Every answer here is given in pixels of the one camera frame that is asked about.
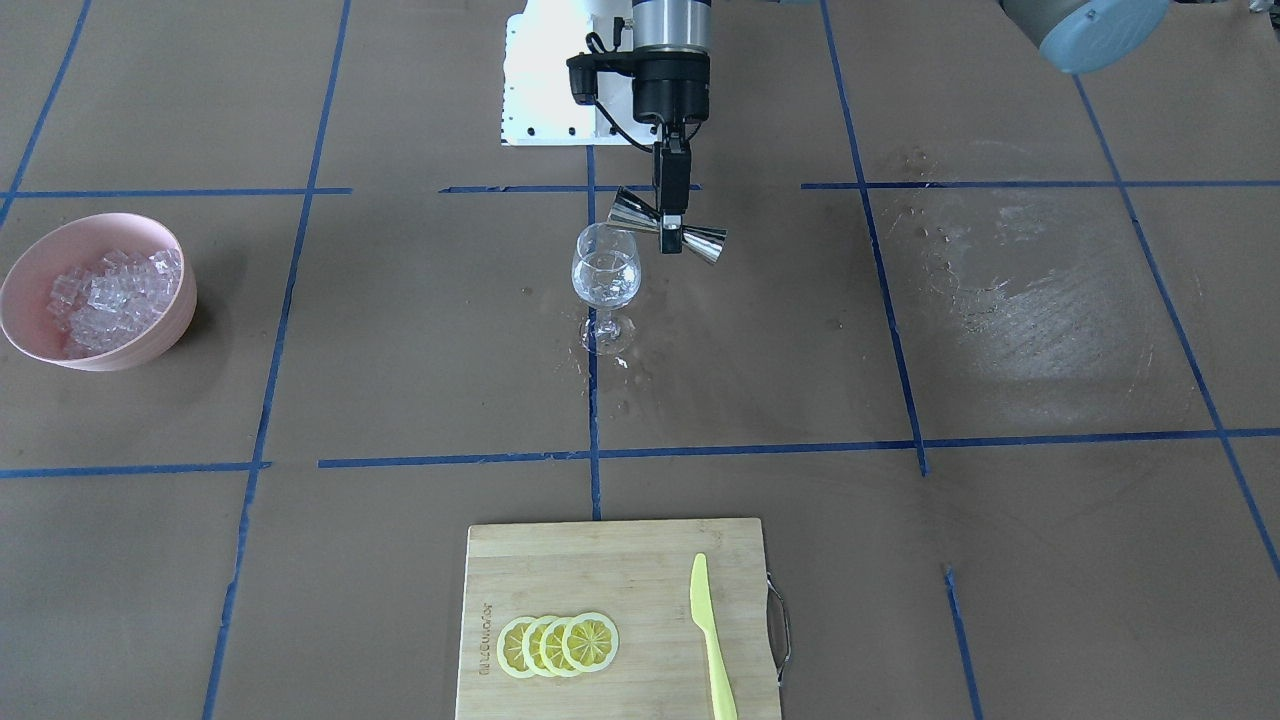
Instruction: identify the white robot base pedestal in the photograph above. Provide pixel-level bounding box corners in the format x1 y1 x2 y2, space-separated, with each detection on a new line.
500 1 655 147

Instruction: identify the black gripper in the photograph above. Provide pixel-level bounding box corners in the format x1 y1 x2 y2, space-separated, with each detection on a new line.
632 49 710 252

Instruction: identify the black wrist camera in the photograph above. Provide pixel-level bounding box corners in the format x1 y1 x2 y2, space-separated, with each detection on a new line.
566 51 635 106

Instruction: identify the pink bowl of ice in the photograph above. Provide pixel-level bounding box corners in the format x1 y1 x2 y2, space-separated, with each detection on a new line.
3 213 197 372

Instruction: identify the steel double jigger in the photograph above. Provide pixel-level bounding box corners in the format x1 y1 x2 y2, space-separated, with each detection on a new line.
607 186 727 265

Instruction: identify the yellow lemon slice stack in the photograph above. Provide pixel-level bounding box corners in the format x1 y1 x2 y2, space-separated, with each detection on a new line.
495 611 621 679

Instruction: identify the yellow plastic knife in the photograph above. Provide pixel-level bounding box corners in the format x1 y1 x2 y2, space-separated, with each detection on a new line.
687 553 739 719

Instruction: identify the bamboo cutting board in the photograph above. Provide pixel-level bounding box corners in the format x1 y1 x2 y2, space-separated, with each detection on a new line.
454 518 782 719

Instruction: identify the clear wine glass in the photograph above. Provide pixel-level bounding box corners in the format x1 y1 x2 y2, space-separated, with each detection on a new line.
571 223 643 355

